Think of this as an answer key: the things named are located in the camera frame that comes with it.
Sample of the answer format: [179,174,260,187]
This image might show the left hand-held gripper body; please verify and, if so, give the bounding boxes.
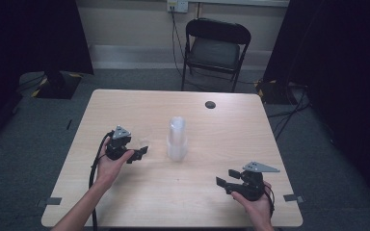
[105,125,133,162]

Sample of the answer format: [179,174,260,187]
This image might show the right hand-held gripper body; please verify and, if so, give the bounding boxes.
[225,161,280,202]

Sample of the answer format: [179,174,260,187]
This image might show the single clear plastic cup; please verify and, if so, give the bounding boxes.
[136,136,152,150]

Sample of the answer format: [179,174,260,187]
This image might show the stack of clear plastic cups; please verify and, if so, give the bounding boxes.
[166,115,189,162]

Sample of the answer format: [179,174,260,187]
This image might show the person's right hand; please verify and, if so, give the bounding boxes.
[230,180,275,227]

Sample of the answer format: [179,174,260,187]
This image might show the person's left hand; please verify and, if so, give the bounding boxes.
[94,137,136,191]

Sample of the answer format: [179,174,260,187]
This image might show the grey tape strip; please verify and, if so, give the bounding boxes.
[37,196,63,208]
[282,193,305,204]

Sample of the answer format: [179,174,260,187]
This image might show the black stand base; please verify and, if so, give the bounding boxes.
[255,78,306,106]
[31,70,84,100]

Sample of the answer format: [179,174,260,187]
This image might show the black folding chair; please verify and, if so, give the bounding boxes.
[180,17,252,93]

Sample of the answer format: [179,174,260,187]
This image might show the black curtain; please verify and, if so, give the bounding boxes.
[262,0,370,210]
[0,0,94,155]

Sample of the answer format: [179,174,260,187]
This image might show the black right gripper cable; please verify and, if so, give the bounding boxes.
[263,184,276,217]

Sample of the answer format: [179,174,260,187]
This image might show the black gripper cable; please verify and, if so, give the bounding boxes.
[88,129,115,231]
[263,184,276,217]

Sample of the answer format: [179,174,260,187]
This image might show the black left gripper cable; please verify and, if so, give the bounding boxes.
[88,129,115,231]

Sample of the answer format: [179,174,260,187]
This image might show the black floor cables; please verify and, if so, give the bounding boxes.
[266,86,312,142]

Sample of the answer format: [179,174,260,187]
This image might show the black wall socket cable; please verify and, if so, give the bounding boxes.
[170,9,206,92]

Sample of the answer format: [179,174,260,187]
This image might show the white wall socket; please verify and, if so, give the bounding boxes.
[167,0,190,14]

